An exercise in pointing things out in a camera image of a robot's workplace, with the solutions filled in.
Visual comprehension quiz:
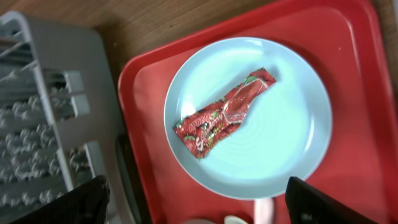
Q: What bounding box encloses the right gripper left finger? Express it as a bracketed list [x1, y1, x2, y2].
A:
[11, 175, 110, 224]

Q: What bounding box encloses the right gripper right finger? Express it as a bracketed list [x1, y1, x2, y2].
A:
[285, 177, 377, 224]

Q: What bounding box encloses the white plastic fork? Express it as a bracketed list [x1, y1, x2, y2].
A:
[254, 198, 275, 224]

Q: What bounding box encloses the red snack wrapper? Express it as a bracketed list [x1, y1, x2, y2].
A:
[174, 68, 276, 159]

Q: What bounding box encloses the grey dishwasher rack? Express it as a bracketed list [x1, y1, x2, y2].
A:
[1, 11, 141, 223]

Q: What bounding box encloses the large light blue plate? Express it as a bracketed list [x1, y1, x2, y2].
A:
[164, 37, 332, 200]

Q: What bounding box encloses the white plastic spoon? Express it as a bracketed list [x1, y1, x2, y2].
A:
[224, 215, 248, 224]

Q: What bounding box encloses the red plastic tray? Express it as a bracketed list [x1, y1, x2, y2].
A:
[118, 1, 397, 223]

